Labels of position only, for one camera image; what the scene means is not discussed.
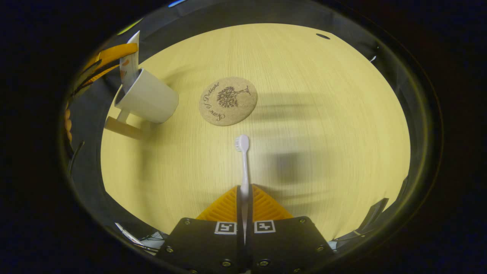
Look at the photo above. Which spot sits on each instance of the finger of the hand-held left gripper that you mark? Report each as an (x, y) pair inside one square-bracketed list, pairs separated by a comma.
[(114, 53), (93, 78)]

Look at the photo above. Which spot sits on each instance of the round cork coaster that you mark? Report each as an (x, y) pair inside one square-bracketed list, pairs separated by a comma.
[(228, 101)]

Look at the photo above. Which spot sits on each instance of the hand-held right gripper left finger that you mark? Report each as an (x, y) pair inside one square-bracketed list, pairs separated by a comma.
[(201, 243)]

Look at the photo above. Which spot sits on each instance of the white toothpaste tube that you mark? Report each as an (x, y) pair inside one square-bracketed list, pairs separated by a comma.
[(130, 64)]

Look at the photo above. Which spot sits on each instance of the black desk grommet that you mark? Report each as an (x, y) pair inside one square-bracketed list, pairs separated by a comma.
[(322, 36)]

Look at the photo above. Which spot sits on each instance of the white toothbrush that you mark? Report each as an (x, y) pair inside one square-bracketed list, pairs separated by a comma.
[(244, 171)]

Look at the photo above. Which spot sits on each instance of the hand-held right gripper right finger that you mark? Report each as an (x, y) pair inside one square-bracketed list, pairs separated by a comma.
[(285, 243)]

